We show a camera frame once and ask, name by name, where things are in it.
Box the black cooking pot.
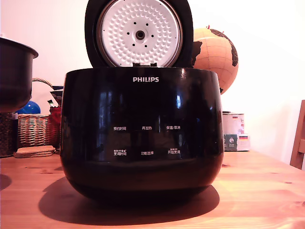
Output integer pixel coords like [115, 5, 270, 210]
[0, 37, 39, 114]

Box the black Philips rice cooker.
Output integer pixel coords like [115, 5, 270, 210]
[59, 66, 225, 204]

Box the cork globe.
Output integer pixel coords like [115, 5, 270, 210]
[192, 25, 239, 95]

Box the green and white carton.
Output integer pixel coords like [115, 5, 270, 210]
[223, 133, 251, 152]

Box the dotted patterned paper item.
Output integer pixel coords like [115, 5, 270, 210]
[49, 85, 64, 108]

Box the red knitted item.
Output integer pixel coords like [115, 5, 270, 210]
[48, 106, 62, 147]

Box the woven wicker basket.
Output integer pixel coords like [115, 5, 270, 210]
[17, 77, 61, 149]

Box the blue ball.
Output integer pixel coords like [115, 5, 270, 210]
[16, 100, 41, 115]

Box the stack of cork coasters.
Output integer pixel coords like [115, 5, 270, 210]
[13, 146, 57, 159]

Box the glass jar of coffee beans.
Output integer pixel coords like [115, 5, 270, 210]
[0, 111, 19, 158]

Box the wooden chair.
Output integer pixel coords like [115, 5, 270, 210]
[289, 99, 305, 171]

